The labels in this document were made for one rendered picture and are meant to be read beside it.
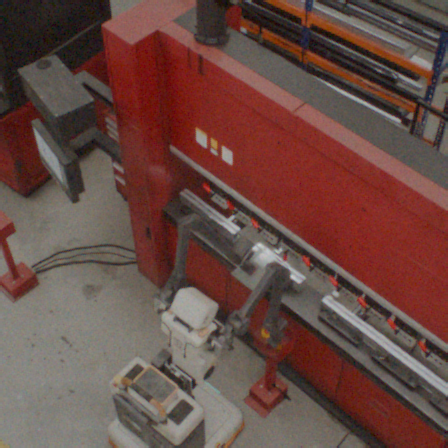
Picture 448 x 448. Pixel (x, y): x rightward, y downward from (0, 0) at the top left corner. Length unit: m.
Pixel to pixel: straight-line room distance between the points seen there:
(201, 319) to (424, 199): 1.38
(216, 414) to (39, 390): 1.29
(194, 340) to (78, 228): 2.37
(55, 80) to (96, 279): 1.95
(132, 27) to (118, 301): 2.33
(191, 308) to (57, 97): 1.40
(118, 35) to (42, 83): 0.59
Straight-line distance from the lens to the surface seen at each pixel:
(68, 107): 4.43
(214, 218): 5.06
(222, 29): 4.17
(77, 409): 5.50
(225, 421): 5.07
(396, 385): 4.61
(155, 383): 4.49
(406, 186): 3.56
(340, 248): 4.22
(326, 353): 4.85
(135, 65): 4.32
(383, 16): 5.90
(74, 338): 5.77
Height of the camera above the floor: 4.88
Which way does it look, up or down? 50 degrees down
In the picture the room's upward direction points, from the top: 1 degrees counter-clockwise
